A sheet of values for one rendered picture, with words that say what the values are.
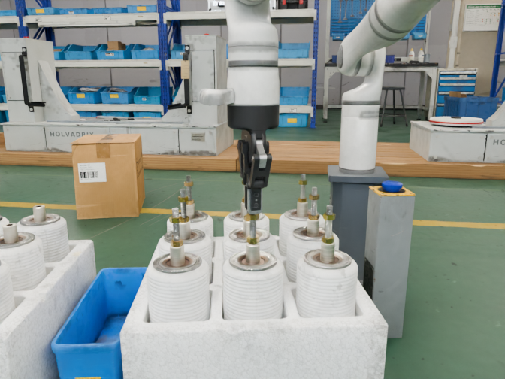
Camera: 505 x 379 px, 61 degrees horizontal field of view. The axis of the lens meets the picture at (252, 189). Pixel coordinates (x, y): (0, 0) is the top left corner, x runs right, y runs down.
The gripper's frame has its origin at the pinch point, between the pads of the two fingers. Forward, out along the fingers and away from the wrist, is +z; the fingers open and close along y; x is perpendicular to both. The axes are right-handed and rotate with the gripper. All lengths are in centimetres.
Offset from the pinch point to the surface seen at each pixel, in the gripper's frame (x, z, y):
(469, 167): -154, 29, 143
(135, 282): 20.4, 26.7, 31.3
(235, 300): 3.4, 14.9, -3.2
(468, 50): -415, -59, 493
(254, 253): 0.1, 8.5, -1.1
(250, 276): 1.3, 10.6, -4.3
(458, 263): -72, 35, 42
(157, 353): 15.3, 20.7, -5.5
